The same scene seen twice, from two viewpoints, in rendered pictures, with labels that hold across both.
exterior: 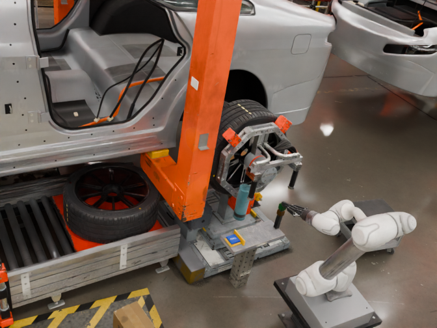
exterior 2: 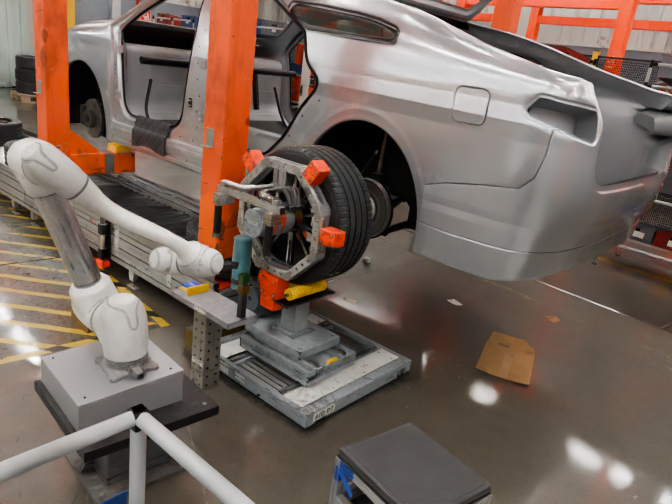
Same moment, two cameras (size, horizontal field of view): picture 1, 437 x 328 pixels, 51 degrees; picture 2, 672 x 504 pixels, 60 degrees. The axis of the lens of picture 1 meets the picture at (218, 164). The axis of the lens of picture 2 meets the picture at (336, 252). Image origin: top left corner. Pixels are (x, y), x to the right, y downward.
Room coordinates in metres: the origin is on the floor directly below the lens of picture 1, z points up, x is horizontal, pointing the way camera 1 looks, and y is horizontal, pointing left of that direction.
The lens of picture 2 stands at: (2.32, -2.82, 1.59)
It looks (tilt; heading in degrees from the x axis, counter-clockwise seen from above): 18 degrees down; 77
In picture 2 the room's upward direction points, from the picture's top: 8 degrees clockwise
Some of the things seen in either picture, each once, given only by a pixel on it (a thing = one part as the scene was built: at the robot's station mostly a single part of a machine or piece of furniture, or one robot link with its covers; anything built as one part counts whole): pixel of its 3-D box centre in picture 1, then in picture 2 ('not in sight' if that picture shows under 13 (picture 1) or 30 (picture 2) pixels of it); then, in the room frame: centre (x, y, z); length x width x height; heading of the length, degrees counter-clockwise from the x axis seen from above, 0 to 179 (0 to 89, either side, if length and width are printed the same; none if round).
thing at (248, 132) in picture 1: (253, 161); (281, 218); (2.64, -0.23, 0.85); 0.54 x 0.07 x 0.54; 128
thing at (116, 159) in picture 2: not in sight; (99, 149); (1.46, 1.88, 0.69); 0.52 x 0.17 x 0.35; 38
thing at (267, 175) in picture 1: (259, 166); (269, 220); (2.59, -0.28, 0.85); 0.21 x 0.14 x 0.14; 38
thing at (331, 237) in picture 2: not in sight; (331, 237); (2.84, -0.48, 0.85); 0.09 x 0.08 x 0.07; 128
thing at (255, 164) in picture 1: (258, 150); (250, 177); (2.49, -0.23, 1.03); 0.19 x 0.18 x 0.11; 38
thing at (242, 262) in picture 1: (242, 261); (206, 345); (2.34, -0.30, 0.21); 0.10 x 0.10 x 0.42; 38
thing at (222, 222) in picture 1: (227, 205); (295, 312); (2.78, -0.13, 0.32); 0.40 x 0.30 x 0.28; 128
